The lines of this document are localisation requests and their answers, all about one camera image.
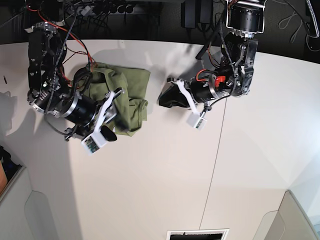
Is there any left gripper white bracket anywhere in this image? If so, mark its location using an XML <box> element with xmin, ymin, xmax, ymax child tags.
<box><xmin>158</xmin><ymin>77</ymin><xmax>213</xmax><ymax>117</ymax></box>

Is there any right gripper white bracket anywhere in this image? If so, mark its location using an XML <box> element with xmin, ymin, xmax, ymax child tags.
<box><xmin>63</xmin><ymin>87</ymin><xmax>126</xmax><ymax>143</ymax></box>

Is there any green t-shirt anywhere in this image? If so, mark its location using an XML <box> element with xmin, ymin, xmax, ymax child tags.
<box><xmin>84</xmin><ymin>62</ymin><xmax>151</xmax><ymax>137</ymax></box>

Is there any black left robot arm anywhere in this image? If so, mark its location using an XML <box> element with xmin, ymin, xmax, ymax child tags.
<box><xmin>158</xmin><ymin>0</ymin><xmax>266</xmax><ymax>116</ymax></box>

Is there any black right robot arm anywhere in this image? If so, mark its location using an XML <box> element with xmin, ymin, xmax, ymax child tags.
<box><xmin>24</xmin><ymin>0</ymin><xmax>124</xmax><ymax>143</ymax></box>

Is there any black box under table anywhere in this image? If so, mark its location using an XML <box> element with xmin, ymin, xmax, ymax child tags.
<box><xmin>180</xmin><ymin>0</ymin><xmax>214</xmax><ymax>29</ymax></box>

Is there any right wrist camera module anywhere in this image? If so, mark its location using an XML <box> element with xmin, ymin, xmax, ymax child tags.
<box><xmin>81</xmin><ymin>131</ymin><xmax>107</xmax><ymax>156</ymax></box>

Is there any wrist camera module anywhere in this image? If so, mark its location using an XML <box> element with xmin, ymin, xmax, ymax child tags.
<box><xmin>186</xmin><ymin>112</ymin><xmax>207</xmax><ymax>131</ymax></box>
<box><xmin>81</xmin><ymin>131</ymin><xmax>107</xmax><ymax>156</ymax></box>

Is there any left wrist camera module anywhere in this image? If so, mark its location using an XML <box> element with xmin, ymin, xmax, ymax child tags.
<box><xmin>186</xmin><ymin>112</ymin><xmax>207</xmax><ymax>131</ymax></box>

